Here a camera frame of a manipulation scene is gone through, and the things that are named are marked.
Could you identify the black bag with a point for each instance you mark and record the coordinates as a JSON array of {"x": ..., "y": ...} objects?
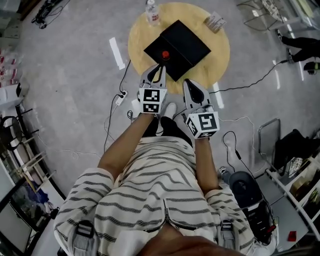
[{"x": 292, "y": 150}]

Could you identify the black square box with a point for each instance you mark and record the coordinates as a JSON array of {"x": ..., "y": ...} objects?
[{"x": 185, "y": 47}]

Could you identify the black round metal stool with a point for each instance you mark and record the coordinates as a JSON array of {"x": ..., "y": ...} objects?
[{"x": 12, "y": 130}]

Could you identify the person's striped cream shirt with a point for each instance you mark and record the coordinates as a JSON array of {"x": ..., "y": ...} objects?
[{"x": 155, "y": 190}]

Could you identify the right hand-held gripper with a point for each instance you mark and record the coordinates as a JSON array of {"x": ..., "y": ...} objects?
[{"x": 206, "y": 122}]

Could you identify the long white flat strip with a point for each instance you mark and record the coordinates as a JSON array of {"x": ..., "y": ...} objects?
[{"x": 116, "y": 52}]

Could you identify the round wooden side table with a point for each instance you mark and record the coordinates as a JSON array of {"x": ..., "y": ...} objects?
[{"x": 215, "y": 65}]

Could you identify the person's left forearm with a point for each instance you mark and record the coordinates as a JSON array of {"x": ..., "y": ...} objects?
[{"x": 125, "y": 150}]

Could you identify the person's black trousers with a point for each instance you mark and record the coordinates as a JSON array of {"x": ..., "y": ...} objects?
[{"x": 172, "y": 127}]

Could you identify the clear plastic water bottle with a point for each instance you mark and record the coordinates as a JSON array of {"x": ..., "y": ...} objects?
[{"x": 152, "y": 13}]

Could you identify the chrome frame chair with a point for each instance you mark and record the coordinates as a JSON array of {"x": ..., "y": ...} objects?
[{"x": 265, "y": 145}]

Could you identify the small red-capped bottle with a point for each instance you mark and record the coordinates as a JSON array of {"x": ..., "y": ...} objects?
[{"x": 165, "y": 55}]

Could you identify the black round floor device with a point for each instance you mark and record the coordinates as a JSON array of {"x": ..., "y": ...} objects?
[{"x": 243, "y": 187}]

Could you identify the person's right forearm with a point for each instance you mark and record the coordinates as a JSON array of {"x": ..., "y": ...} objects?
[{"x": 205, "y": 165}]

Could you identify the person's white shoe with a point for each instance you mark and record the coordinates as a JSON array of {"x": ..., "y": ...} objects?
[{"x": 170, "y": 110}]

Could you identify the small pale card box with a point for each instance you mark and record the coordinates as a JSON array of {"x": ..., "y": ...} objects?
[{"x": 215, "y": 22}]

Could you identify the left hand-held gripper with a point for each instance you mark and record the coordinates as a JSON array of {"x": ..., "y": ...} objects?
[{"x": 151, "y": 98}]

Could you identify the white power strip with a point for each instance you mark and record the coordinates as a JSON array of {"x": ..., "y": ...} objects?
[{"x": 120, "y": 97}]

